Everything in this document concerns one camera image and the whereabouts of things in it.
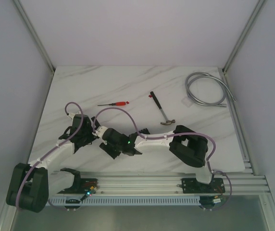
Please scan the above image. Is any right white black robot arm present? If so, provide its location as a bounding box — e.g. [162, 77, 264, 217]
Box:
[95, 125, 214, 192]

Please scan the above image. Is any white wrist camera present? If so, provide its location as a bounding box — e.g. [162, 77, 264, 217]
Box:
[67, 112, 81, 119]
[93, 126, 108, 138]

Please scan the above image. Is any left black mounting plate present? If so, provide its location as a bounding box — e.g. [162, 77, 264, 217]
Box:
[62, 178, 98, 194]

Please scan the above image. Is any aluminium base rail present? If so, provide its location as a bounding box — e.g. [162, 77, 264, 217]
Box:
[48, 171, 270, 196]

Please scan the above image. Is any white slotted cable duct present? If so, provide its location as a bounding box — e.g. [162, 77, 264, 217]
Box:
[50, 195, 200, 206]

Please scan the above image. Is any red handle screwdriver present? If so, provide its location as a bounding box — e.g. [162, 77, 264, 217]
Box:
[98, 101, 127, 106]

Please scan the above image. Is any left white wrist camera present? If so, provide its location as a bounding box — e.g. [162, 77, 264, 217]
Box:
[67, 112, 81, 119]

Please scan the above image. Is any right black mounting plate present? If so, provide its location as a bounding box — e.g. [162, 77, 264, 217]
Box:
[179, 178, 225, 194]

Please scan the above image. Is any black mounting plate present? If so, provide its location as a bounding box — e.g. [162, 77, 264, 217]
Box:
[62, 178, 98, 194]
[179, 178, 225, 194]

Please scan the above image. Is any right aluminium frame post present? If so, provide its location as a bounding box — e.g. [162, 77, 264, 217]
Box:
[223, 0, 267, 74]

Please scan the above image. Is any grey coiled cable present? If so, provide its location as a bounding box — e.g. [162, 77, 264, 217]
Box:
[185, 71, 238, 109]

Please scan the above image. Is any aluminium frame post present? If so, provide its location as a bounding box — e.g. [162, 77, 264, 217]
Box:
[12, 0, 56, 75]
[223, 0, 267, 74]

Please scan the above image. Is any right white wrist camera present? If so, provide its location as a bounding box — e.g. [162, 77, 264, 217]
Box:
[93, 126, 108, 138]

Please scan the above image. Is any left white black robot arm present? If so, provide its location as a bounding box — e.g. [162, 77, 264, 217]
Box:
[6, 114, 95, 213]

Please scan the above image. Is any left aluminium frame post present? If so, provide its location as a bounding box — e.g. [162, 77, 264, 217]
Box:
[12, 0, 56, 75]

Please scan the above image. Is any black handle claw hammer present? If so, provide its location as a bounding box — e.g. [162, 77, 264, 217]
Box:
[150, 91, 175, 126]

